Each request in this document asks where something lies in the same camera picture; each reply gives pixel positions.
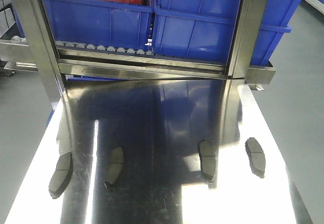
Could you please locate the grey brake pad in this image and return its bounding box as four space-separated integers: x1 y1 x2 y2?
104 146 124 191
245 137 266 178
198 140 216 182
48 152 73 199

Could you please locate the roller conveyor track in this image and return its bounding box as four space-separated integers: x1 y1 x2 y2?
1 35 154 60

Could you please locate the right blue plastic bin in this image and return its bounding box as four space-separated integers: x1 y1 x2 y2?
152 0 301 66

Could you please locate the blue plastic bin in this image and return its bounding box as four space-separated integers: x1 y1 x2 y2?
11 0 155 53
152 0 301 66

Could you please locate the left blue plastic bin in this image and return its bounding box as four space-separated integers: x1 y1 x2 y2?
11 0 155 53

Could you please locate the stainless steel rack frame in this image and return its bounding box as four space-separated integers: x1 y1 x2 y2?
0 0 277 96

